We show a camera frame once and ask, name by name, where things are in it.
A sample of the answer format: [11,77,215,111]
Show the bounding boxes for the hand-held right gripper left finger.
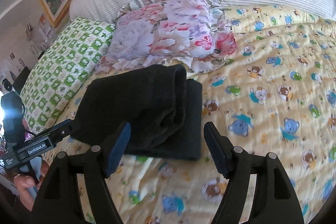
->
[28,122,132,224]

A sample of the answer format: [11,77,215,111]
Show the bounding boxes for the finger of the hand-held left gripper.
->
[39,119,74,138]

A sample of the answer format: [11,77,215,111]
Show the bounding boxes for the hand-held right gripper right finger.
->
[204,122,305,224]

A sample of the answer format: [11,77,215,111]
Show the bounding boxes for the black pants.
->
[70,64,203,161]

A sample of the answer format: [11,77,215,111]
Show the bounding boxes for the person's left hand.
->
[13,161,50,198]

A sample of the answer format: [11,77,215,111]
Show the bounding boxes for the yellow bear print blanket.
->
[43,4,336,224]

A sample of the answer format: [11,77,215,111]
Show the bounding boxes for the green checked pillow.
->
[20,17,116,132]

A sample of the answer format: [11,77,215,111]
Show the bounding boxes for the dark box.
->
[12,67,31,93]

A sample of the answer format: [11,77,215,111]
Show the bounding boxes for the pink floral pillow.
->
[94,0,237,75]

